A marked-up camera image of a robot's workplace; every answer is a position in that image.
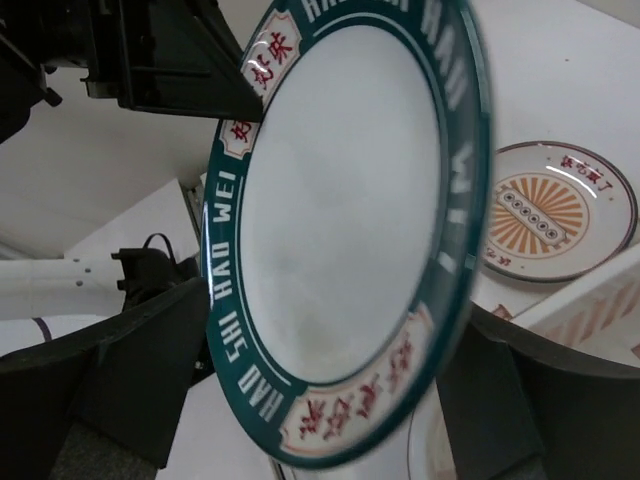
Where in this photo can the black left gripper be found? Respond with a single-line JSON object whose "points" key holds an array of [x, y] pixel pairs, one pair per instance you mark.
{"points": [[161, 57]]}

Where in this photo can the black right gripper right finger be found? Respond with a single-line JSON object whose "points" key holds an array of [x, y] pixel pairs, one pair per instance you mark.
{"points": [[519, 406]]}

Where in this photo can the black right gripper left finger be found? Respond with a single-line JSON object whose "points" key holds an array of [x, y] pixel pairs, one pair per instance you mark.
{"points": [[103, 402]]}

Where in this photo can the red character white plate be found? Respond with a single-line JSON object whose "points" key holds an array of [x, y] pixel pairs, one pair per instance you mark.
{"points": [[429, 454]]}

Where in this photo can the orange sunburst plate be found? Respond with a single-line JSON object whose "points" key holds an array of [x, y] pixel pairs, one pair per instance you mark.
{"points": [[558, 211]]}

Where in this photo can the green rimmed white plate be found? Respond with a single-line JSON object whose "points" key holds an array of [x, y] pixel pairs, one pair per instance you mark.
{"points": [[340, 232]]}

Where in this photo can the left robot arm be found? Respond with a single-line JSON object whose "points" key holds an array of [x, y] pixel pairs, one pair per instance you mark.
{"points": [[102, 104]]}

